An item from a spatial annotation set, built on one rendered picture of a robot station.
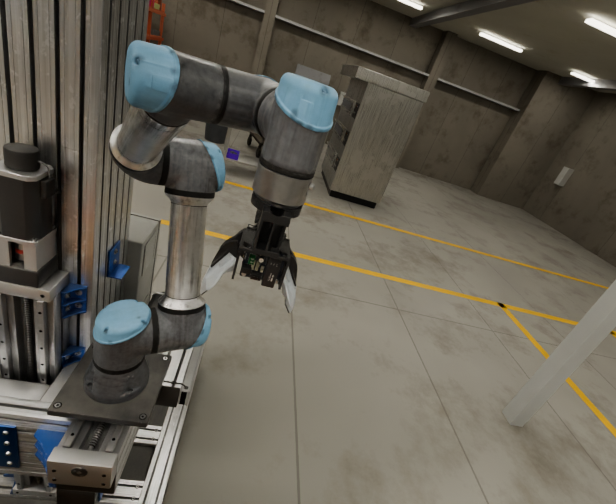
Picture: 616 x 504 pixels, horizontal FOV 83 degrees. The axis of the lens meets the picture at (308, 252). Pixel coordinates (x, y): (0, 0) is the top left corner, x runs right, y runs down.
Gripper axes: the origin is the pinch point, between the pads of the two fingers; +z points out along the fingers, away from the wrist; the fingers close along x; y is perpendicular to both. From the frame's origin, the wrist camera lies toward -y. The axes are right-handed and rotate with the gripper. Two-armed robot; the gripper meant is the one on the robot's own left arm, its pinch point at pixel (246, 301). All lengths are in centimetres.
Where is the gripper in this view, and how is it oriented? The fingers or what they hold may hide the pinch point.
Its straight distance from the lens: 60.5
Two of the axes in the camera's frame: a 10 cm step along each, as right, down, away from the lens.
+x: 9.5, 2.4, 2.0
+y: 0.7, 4.8, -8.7
